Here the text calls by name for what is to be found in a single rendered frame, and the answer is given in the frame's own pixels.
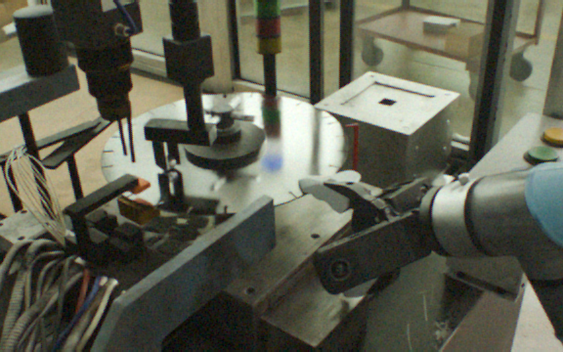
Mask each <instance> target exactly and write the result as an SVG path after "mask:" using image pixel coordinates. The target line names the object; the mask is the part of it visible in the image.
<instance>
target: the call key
mask: <svg viewBox="0 0 563 352"><path fill-rule="evenodd" d="M543 137H544V138H545V139H546V140H547V141H549V142H552V143H556V144H563V129H561V128H550V129H547V130H545V131H544V134H543Z"/></svg>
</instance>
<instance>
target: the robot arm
mask: <svg viewBox="0 0 563 352"><path fill-rule="evenodd" d="M457 179H458V181H455V182H450V183H448V184H446V185H439V186H435V187H433V188H431V186H430V184H429V181H428V178H422V179H415V180H410V181H406V182H401V183H394V184H392V185H391V186H389V187H387V188H385V189H383V190H382V191H381V193H379V194H378V195H376V196H374V197H373V196H372V195H371V194H370V192H369V190H368V188H367V187H365V186H363V185H361V184H359V182H360V180H361V176H360V174H358V173H357V172H354V170H345V172H342V173H338V174H334V175H330V176H326V177H322V176H308V177H305V178H302V179H300V180H298V182H299V185H300V187H301V189H302V191H303V194H308V195H311V196H313V197H314V198H316V199H317V200H323V201H325V202H326V203H327V204H328V205H329V206H330V207H331V208H333V209H334V210H335V211H337V213H338V214H343V213H344V211H346V210H348V209H350V208H352V209H355V210H354V211H352V215H351V222H352V223H351V224H350V225H351V227H352V228H354V229H355V231H356V233H355V235H352V236H350V237H348V238H345V239H343V240H340V241H338V242H333V243H331V244H328V245H326V246H324V247H321V248H319V249H317V250H316V251H315V252H314V255H312V263H314V266H315V268H316V271H317V273H318V277H319V279H320V282H321V284H322V286H323V288H324V289H325V290H326V291H327V292H328V293H330V294H338V293H341V292H343V294H344V296H346V297H360V296H364V295H369V294H371V293H374V292H378V291H381V290H383V289H385V288H387V287H388V286H390V285H391V284H393V283H394V282H395V281H396V280H397V278H399V276H400V274H401V268H402V267H404V266H406V265H409V264H411V263H413V262H415V261H417V260H421V259H423V258H425V256H428V255H429V254H430V253H431V249H432V250H433V251H434V252H435V253H437V254H439V255H441V256H454V257H457V258H479V257H497V256H515V257H516V258H517V260H518V262H519V265H521V266H520V267H522V269H523V270H524V272H525V274H526V276H527V278H528V280H529V282H530V284H531V286H532V288H533V291H534V293H535V295H536V297H537V298H538V300H539V302H540V304H541V307H542V309H543V311H544V313H545V314H546V316H547V318H548V320H549V322H550V324H551V326H552V328H553V330H554V336H555V338H556V339H558V340H561V342H562V344H563V161H561V162H546V163H541V164H538V165H536V166H534V167H528V168H522V169H517V170H510V172H504V173H500V174H494V175H488V176H483V177H478V178H475V179H470V178H469V175H468V174H461V175H459V176H458V178H457ZM407 184H408V185H407ZM402 185H406V186H402ZM421 185H424V186H425V187H423V188H420V187H421ZM399 186H401V187H399ZM426 189H427V190H428V192H427V191H426Z"/></svg>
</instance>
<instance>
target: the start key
mask: <svg viewBox="0 0 563 352"><path fill-rule="evenodd" d="M527 157H528V159H530V160H531V161H534V162H537V163H546V162H556V161H557V158H558V154H557V152H556V151H554V150H552V149H550V148H547V147H544V146H534V147H532V148H531V149H529V151H528V155H527Z"/></svg>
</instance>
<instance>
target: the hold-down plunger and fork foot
mask: <svg viewBox="0 0 563 352"><path fill-rule="evenodd" d="M183 94H184V102H185V111H186V120H178V119H166V118H154V117H152V118H151V119H150V120H149V121H147V122H146V124H145V125H144V126H143V130H144V136H145V141H152V148H153V155H154V161H155V165H156V166H158V167H159V168H161V169H162V170H164V172H165V170H167V165H166V158H165V151H164V144H163V143H166V150H167V154H172V155H173V156H174V158H175V160H176V164H178V165H179V164H181V159H180V153H179V144H185V145H197V146H206V147H210V145H211V144H213V143H214V141H215V140H216V138H217V129H216V123H214V122H205V116H204V106H203V97H202V88H201V83H200V84H198V85H194V86H190V87H185V85H183Z"/></svg>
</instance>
